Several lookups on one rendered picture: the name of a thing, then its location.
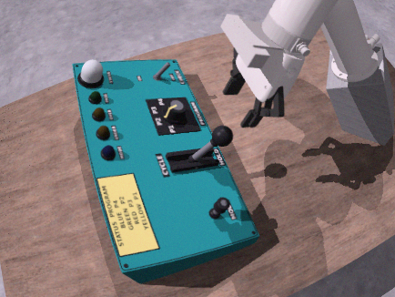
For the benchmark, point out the teal control console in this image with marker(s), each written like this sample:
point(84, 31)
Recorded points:
point(161, 180)

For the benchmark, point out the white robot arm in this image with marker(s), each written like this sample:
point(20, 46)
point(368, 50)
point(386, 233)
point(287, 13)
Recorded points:
point(292, 24)

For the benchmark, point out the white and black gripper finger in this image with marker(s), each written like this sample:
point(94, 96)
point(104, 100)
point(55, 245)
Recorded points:
point(237, 81)
point(254, 116)

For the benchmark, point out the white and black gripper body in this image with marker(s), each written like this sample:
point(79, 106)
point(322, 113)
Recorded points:
point(281, 70)

